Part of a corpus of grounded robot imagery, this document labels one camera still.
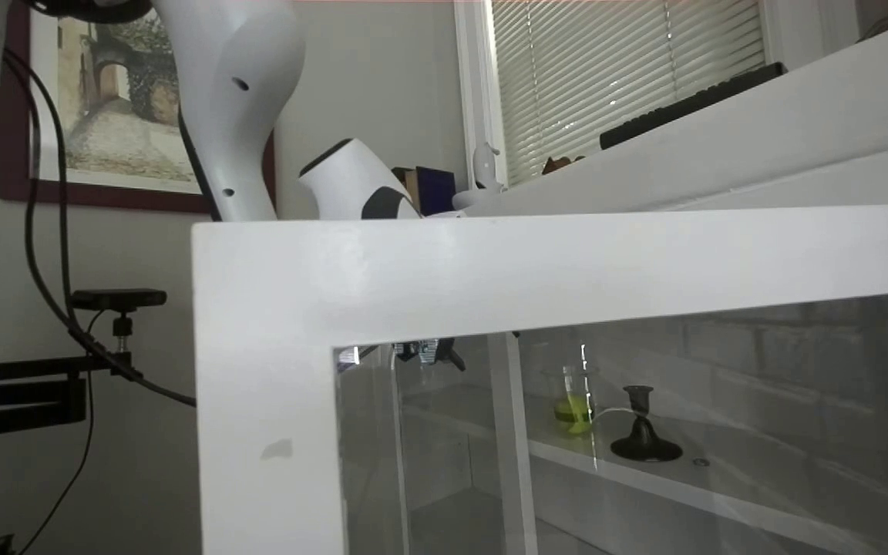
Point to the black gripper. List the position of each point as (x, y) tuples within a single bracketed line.
[(432, 189)]

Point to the white glass cabinet door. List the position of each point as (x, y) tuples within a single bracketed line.
[(567, 267), (513, 452)]

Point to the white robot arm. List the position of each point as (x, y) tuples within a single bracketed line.
[(246, 102)]

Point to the white cabinet shelf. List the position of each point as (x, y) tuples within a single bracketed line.
[(733, 497)]

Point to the white wooden cabinet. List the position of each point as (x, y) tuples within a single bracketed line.
[(754, 155)]

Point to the small green glass object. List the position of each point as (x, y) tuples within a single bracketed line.
[(572, 416)]

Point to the black candle holder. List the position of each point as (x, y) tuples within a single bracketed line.
[(645, 437)]

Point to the white window blind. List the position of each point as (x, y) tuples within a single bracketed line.
[(619, 72)]

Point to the black keyboard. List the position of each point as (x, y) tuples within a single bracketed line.
[(692, 107)]

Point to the black camera on stand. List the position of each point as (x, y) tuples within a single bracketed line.
[(117, 301)]

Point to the framed wall picture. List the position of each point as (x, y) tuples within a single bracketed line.
[(116, 111)]

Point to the black wall mount bracket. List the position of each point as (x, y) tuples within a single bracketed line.
[(23, 395)]

